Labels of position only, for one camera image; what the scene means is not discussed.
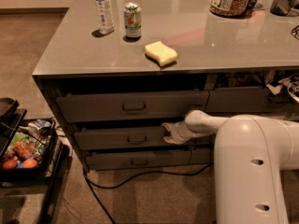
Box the black snack basket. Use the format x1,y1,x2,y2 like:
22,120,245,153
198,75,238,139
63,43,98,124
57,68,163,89
0,119,57,181

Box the black white crumpled bag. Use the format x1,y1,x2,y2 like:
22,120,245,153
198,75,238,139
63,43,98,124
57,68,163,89
266,74,299,103

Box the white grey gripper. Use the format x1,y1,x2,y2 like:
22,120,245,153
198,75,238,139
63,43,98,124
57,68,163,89
162,121,195,145

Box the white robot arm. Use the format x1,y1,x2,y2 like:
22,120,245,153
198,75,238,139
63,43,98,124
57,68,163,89
163,110,299,224

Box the black shelf cart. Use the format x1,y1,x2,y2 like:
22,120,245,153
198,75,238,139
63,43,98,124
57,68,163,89
0,119,69,224

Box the yellow sponge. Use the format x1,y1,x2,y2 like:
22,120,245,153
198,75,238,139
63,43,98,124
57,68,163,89
145,41,178,66

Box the dark glass container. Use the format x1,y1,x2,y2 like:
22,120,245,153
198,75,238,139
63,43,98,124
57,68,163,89
270,0,299,16

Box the grey drawer counter cabinet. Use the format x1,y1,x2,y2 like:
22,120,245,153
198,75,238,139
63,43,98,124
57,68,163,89
33,0,298,171

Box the clear plastic water bottle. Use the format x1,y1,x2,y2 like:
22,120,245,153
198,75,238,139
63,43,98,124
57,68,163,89
93,0,114,35

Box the black wire object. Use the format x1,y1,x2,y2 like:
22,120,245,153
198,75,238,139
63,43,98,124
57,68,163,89
291,25,299,40

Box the black power cable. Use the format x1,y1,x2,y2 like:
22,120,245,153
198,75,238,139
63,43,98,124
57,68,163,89
82,162,214,224

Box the dark tray on cart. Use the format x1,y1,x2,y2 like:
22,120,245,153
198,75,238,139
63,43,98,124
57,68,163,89
0,97,19,121

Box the green white soda can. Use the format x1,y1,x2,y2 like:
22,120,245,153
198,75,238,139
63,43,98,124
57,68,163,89
123,2,141,38

